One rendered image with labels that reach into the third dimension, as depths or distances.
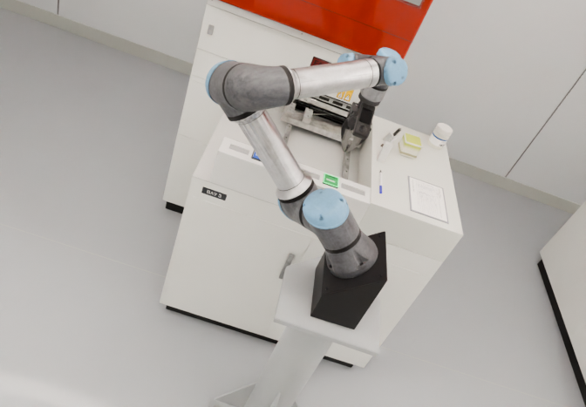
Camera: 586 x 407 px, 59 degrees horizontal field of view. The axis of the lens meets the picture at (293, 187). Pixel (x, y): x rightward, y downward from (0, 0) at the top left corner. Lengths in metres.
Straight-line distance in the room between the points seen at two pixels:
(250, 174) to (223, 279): 0.55
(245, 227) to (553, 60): 2.70
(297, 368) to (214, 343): 0.67
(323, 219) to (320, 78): 0.36
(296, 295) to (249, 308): 0.70
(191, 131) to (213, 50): 0.43
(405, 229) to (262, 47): 0.96
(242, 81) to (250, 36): 1.02
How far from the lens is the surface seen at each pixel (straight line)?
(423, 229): 1.90
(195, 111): 2.47
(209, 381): 2.33
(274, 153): 1.41
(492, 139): 4.23
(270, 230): 1.94
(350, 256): 1.46
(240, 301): 2.26
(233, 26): 2.25
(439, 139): 2.30
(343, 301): 1.51
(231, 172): 1.81
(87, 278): 2.55
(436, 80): 3.93
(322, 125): 2.27
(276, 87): 1.23
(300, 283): 1.64
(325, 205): 1.39
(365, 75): 1.38
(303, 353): 1.78
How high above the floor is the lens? 2.00
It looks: 37 degrees down
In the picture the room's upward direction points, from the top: 23 degrees clockwise
